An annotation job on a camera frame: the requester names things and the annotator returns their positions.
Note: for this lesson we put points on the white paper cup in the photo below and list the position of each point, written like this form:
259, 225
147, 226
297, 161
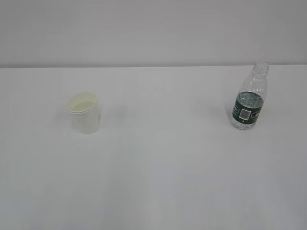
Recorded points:
84, 112

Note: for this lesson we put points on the clear plastic water bottle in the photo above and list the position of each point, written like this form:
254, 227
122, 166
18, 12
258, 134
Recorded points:
250, 98

